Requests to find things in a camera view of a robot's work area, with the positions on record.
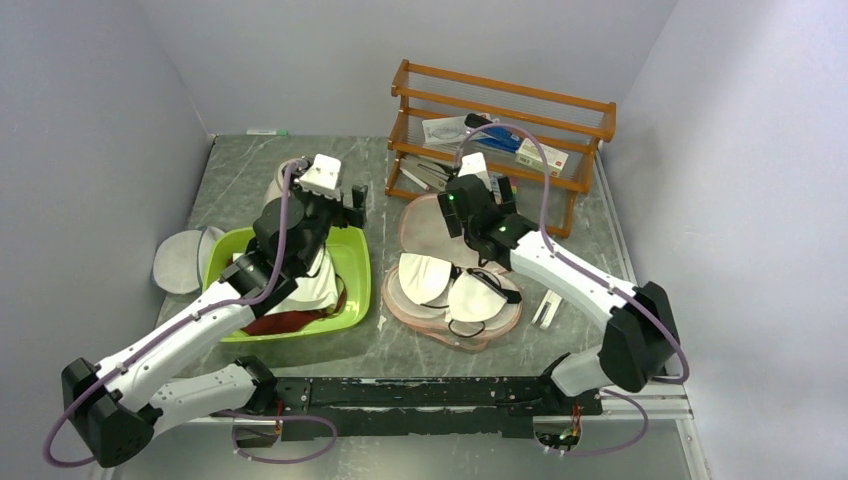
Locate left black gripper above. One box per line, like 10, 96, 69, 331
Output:
283, 167, 369, 273

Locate floral mesh laundry bag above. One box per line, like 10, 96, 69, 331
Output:
381, 195, 520, 351

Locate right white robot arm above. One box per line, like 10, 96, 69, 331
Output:
438, 175, 679, 414

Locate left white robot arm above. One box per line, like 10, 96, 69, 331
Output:
58, 184, 368, 468

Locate white black bra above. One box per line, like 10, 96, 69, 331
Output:
382, 253, 523, 341

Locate green plastic basin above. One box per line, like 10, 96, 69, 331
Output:
202, 227, 372, 344

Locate coloured marker pack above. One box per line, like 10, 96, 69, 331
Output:
489, 173, 518, 203

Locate white garment in basin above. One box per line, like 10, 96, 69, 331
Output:
280, 247, 339, 311

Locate grey black stapler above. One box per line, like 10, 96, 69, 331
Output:
400, 156, 452, 191

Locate white staples box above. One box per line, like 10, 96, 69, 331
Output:
515, 139, 569, 177

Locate blue stapler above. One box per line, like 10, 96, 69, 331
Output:
464, 113, 522, 153

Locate white green marker pen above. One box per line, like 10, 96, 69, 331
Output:
245, 129, 289, 136

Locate small white rectangular block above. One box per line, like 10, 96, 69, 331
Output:
531, 290, 562, 330

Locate orange wooden shelf rack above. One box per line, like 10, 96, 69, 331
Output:
385, 59, 617, 238

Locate white plastic packet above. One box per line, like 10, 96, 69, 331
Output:
422, 113, 494, 146

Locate dark red garment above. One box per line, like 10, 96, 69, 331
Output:
242, 290, 347, 336

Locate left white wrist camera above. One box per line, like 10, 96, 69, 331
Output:
298, 154, 342, 201

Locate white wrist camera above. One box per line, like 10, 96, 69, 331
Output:
457, 152, 492, 192
298, 154, 342, 201

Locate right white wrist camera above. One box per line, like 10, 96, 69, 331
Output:
457, 152, 492, 192

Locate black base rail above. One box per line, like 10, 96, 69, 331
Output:
239, 376, 602, 441

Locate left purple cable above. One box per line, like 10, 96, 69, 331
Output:
42, 157, 339, 469

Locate purple cable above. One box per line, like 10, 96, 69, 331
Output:
42, 157, 339, 469
453, 123, 690, 460

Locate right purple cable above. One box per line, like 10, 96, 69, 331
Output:
453, 123, 690, 460

